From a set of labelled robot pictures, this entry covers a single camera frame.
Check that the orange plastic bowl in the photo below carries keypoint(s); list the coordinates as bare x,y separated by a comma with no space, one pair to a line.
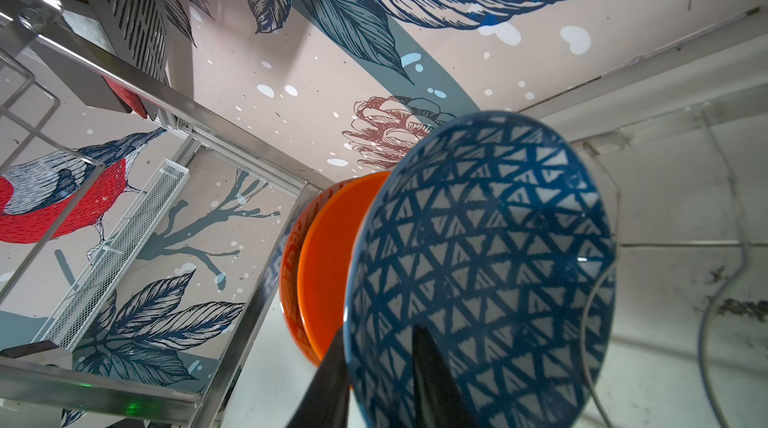
326,255

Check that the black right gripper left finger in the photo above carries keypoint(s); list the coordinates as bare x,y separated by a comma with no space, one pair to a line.
326,401

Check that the red cassava chips bag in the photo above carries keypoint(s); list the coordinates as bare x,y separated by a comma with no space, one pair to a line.
129,99

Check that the stainless steel dish rack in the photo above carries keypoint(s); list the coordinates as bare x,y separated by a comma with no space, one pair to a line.
664,100

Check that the blue triangle pattern bowl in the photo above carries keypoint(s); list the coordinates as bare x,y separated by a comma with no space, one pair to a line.
492,234

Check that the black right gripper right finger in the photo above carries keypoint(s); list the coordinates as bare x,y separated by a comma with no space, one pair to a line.
438,401

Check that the red patterned bowl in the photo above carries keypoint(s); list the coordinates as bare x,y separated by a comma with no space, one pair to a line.
288,273

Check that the white wire mesh basket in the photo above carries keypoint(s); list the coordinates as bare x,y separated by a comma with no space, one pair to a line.
82,303

